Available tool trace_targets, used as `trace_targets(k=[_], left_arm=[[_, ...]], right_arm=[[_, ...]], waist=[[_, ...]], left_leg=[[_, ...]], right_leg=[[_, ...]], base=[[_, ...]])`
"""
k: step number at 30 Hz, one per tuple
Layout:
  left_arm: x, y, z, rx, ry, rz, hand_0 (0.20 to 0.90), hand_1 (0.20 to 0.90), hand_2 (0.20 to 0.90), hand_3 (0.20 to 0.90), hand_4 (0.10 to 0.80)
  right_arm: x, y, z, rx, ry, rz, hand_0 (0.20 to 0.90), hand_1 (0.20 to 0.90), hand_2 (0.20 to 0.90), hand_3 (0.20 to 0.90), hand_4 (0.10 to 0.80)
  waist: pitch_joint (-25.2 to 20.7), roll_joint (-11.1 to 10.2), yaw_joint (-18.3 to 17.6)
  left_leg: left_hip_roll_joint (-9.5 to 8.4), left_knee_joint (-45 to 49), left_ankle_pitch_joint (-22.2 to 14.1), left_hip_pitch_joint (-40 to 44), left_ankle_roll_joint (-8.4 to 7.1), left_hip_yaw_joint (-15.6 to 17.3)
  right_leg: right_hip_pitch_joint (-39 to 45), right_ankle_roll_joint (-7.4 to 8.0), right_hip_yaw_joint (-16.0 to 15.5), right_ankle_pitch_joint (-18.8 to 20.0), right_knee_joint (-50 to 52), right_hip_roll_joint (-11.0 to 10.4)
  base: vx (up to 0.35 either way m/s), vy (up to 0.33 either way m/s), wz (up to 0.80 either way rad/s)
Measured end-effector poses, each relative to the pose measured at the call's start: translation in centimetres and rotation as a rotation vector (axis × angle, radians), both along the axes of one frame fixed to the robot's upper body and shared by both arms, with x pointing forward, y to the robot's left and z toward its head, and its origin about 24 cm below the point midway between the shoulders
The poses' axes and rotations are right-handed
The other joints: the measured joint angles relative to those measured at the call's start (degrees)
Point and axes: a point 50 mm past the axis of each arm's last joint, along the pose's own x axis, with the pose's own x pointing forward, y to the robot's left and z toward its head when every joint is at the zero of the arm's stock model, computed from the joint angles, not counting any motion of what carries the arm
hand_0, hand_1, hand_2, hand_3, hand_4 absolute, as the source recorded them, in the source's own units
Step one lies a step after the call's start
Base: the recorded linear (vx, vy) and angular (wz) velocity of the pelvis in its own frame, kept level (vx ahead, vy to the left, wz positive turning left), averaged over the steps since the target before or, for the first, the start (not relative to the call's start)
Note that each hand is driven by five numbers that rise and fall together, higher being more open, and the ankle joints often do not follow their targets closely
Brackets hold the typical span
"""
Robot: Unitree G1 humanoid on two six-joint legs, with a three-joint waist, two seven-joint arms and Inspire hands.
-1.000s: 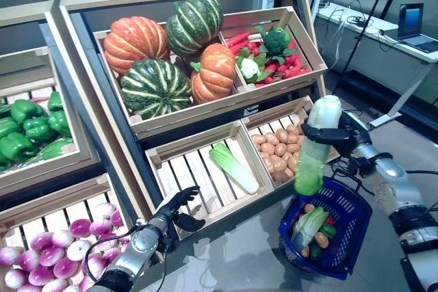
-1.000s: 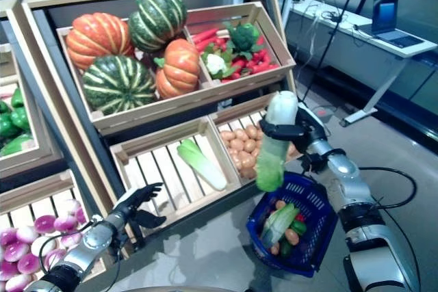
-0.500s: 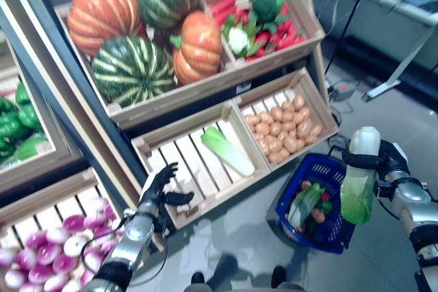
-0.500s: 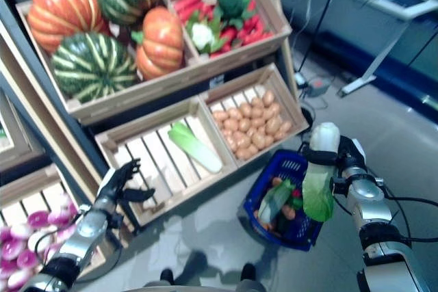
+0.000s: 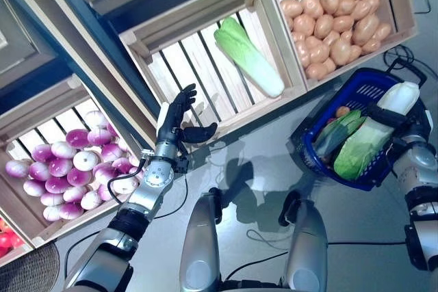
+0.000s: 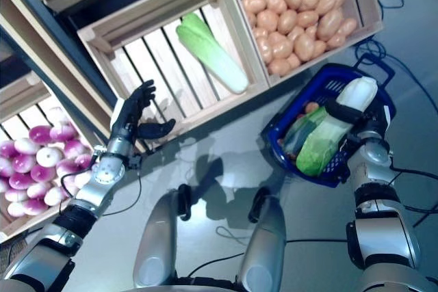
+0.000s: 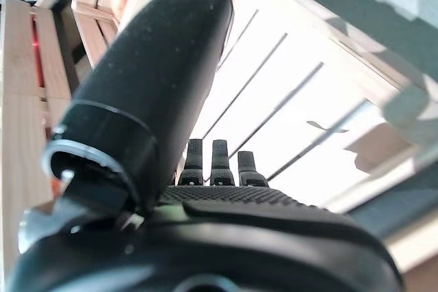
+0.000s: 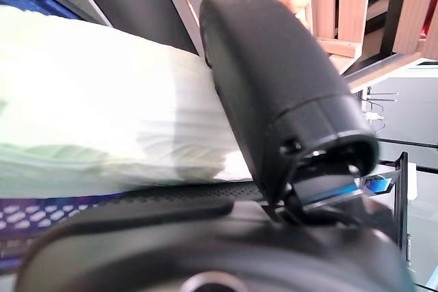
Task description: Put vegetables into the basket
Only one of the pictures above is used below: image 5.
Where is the grey woven basket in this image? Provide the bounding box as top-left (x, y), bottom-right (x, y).
top-left (0, 242), bottom-right (61, 292)

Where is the silver robot leg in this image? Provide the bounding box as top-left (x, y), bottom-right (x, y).
top-left (279, 191), bottom-right (329, 292)
top-left (179, 187), bottom-right (223, 292)

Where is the blue plastic shopping basket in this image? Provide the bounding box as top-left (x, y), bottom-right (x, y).
top-left (290, 67), bottom-right (428, 192)

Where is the wooden potato crate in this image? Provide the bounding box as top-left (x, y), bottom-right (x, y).
top-left (265, 0), bottom-right (420, 93)

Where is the green white napa cabbage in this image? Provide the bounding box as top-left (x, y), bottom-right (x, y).
top-left (214, 16), bottom-right (285, 98)
top-left (333, 81), bottom-right (421, 181)

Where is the silver robot left leg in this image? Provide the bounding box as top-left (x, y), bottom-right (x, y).
top-left (179, 187), bottom-right (223, 292)

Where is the wooden slatted cabbage crate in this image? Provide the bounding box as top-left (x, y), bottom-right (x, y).
top-left (119, 0), bottom-right (307, 139)

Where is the silver robot right leg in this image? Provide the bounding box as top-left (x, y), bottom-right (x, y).
top-left (279, 191), bottom-right (329, 292)

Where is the pile of red apples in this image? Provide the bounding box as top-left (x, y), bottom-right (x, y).
top-left (0, 216), bottom-right (35, 269)

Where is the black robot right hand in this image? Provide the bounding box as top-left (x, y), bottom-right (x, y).
top-left (366, 102), bottom-right (434, 142)

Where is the wooden display shelf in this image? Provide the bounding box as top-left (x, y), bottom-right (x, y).
top-left (0, 0), bottom-right (420, 156)
top-left (0, 0), bottom-right (162, 258)

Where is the small napa cabbage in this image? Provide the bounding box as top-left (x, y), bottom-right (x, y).
top-left (313, 109), bottom-right (367, 161)

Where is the thin grey floor cord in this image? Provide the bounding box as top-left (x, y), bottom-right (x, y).
top-left (246, 228), bottom-right (292, 250)

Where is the wooden onion crate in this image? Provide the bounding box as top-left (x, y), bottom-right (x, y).
top-left (0, 76), bottom-right (162, 248)

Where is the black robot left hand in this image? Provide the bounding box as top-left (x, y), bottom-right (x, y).
top-left (156, 83), bottom-right (219, 146)

